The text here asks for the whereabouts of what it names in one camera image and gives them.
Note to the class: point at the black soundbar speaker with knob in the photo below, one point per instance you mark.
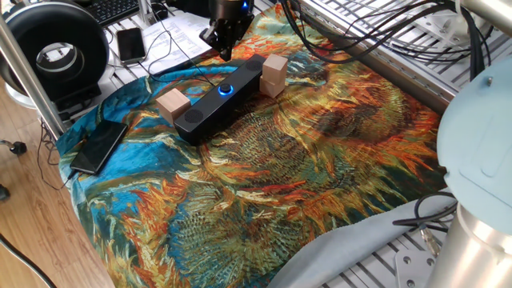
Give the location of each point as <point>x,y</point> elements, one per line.
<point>208,112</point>

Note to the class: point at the silver metal frame post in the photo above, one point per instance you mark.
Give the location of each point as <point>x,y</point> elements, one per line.
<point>28,76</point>

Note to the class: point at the large black smartphone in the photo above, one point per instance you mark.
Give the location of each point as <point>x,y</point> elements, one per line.
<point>98,146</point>

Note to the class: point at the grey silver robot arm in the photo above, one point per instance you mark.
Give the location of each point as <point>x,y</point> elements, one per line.
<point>480,140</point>

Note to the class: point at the white printed paper sheets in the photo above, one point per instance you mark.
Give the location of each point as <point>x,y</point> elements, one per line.
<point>188,36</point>

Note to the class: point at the aluminium table edge rail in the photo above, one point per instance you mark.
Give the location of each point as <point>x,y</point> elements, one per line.
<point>400,72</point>

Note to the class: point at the sunflower painting cloth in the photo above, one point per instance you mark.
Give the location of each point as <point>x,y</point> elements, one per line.
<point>280,180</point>

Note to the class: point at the black keyboard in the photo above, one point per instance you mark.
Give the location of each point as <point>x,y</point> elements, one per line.
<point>114,10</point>

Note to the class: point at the wooden cube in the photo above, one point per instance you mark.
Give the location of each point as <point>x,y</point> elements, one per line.
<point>272,89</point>
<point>275,68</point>
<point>173,104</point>

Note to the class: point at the light grey blue cloth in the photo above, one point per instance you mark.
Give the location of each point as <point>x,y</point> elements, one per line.
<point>340,248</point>

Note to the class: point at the black chair caster wheel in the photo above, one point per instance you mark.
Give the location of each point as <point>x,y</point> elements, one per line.
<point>18,148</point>

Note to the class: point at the small black smartphone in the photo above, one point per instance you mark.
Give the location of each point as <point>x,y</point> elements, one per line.
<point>130,45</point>

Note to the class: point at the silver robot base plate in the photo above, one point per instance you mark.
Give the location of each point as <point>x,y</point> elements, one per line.
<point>414,268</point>

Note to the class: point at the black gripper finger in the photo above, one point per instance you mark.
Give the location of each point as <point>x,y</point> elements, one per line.
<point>229,42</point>
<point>211,38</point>

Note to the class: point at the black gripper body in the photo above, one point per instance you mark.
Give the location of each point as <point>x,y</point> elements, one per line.
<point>230,14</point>

